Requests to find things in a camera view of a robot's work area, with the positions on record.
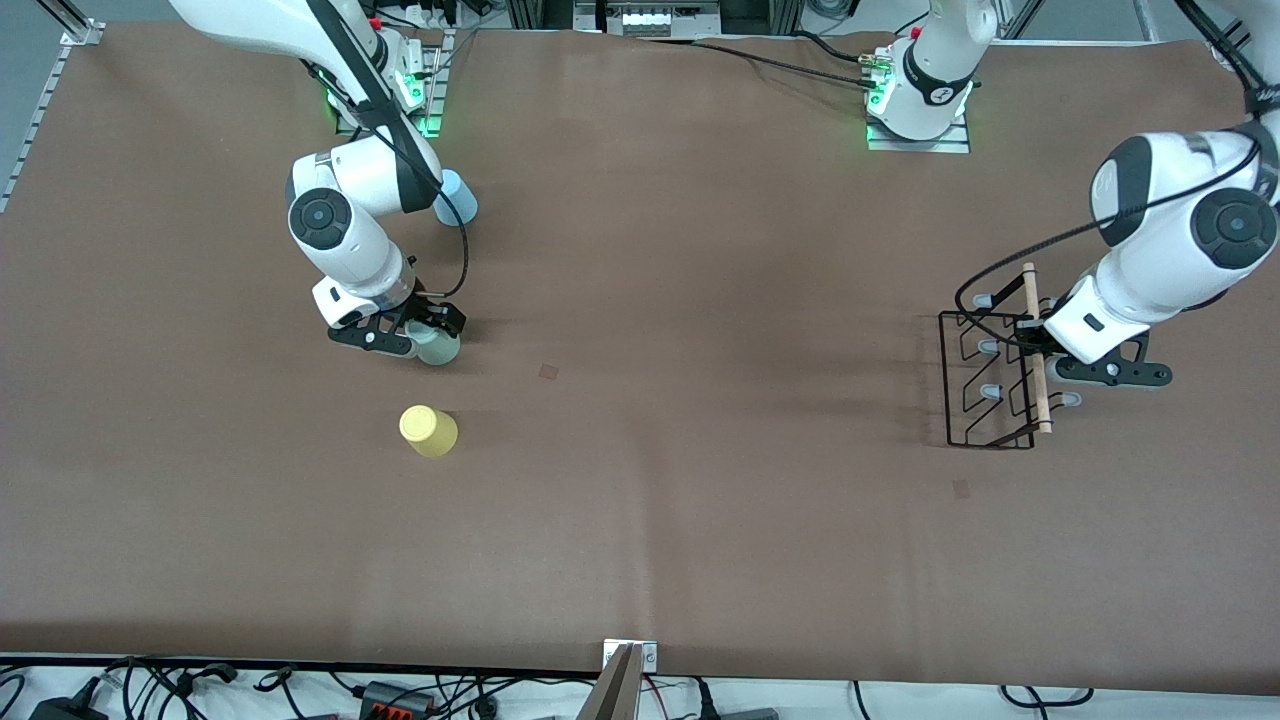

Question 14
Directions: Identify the aluminium profile bar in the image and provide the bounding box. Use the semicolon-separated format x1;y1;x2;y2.
578;643;643;720

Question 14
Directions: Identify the black wire cup holder rack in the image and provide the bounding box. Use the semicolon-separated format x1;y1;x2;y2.
938;262;1083;450

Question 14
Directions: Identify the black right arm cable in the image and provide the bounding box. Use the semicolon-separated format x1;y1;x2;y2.
305;0;471;301

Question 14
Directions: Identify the black orange connector block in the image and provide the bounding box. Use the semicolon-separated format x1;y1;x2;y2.
358;680;438;717

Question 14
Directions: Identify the pale green cup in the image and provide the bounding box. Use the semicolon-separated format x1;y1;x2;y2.
412;320;463;368

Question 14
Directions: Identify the tangled black cable bundle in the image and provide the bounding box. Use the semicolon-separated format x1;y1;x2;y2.
0;655;241;720

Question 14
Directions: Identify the black cable to arm base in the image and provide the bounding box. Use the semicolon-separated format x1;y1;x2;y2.
690;30;886;93

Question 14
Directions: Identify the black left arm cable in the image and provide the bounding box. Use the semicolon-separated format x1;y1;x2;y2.
955;128;1263;346

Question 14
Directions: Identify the white power strip unit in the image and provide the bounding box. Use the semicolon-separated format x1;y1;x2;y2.
575;0;723;38

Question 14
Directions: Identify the yellow cup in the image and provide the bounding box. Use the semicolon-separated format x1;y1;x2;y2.
398;404;459;460

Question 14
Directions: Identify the brown table cover mat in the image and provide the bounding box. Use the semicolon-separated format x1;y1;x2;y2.
0;20;1280;696

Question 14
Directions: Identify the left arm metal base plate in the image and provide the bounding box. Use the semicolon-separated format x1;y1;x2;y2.
865;105;973;154

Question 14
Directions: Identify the looped black cable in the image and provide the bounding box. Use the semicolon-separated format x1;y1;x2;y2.
1000;685;1096;707

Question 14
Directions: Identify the perforated aluminium side rail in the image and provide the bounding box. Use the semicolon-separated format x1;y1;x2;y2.
0;42;79;216

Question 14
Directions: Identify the aluminium frame extrusion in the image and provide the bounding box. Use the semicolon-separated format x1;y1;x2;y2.
35;0;101;31

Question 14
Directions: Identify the black power adapter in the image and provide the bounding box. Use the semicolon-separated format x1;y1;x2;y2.
28;695;109;720

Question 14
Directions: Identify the light blue cup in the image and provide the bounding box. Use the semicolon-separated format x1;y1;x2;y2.
432;168;479;227

